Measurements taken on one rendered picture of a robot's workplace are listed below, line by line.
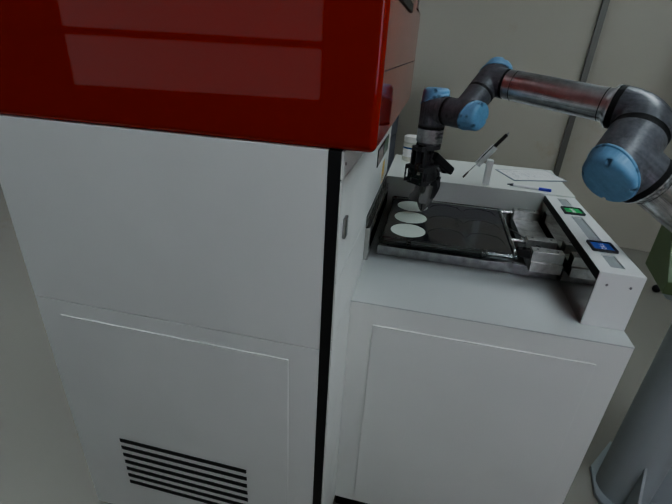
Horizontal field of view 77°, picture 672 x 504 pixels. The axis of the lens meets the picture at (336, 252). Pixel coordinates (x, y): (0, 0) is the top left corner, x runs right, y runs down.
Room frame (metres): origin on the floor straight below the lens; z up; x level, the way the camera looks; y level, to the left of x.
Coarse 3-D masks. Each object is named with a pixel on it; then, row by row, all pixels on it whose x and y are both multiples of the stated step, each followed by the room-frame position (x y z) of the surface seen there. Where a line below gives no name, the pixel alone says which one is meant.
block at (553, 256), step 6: (534, 252) 1.01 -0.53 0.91; (540, 252) 1.01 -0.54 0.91; (546, 252) 1.01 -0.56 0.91; (552, 252) 1.01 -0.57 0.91; (558, 252) 1.01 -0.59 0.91; (534, 258) 1.01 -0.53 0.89; (540, 258) 1.01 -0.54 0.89; (546, 258) 1.00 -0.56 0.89; (552, 258) 1.00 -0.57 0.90; (558, 258) 1.00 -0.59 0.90; (564, 258) 1.00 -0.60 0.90
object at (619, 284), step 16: (560, 208) 1.22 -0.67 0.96; (576, 224) 1.09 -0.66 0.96; (592, 224) 1.10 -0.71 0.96; (608, 240) 0.99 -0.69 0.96; (592, 256) 0.89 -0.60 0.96; (608, 256) 0.90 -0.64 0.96; (624, 256) 0.90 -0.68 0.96; (608, 272) 0.81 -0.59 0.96; (624, 272) 0.81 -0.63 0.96; (640, 272) 0.82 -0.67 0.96; (608, 288) 0.81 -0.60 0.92; (624, 288) 0.80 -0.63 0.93; (640, 288) 0.80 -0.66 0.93; (592, 304) 0.81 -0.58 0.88; (608, 304) 0.81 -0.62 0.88; (624, 304) 0.80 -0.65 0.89; (592, 320) 0.81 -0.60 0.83; (608, 320) 0.80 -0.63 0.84; (624, 320) 0.80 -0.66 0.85
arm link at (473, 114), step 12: (468, 96) 1.17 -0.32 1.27; (480, 96) 1.17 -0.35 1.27; (444, 108) 1.19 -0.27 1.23; (456, 108) 1.16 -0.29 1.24; (468, 108) 1.14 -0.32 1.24; (480, 108) 1.13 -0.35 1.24; (444, 120) 1.19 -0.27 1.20; (456, 120) 1.15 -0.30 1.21; (468, 120) 1.13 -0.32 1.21; (480, 120) 1.14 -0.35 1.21
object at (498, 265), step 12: (384, 252) 1.11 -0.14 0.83; (396, 252) 1.11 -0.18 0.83; (408, 252) 1.10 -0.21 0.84; (420, 252) 1.09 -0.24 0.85; (432, 252) 1.09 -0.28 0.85; (444, 252) 1.09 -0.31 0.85; (456, 264) 1.07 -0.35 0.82; (468, 264) 1.07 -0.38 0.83; (480, 264) 1.06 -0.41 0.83; (492, 264) 1.05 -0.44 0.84; (504, 264) 1.05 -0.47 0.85; (516, 264) 1.04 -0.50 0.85; (540, 276) 1.03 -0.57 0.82; (552, 276) 1.02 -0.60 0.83
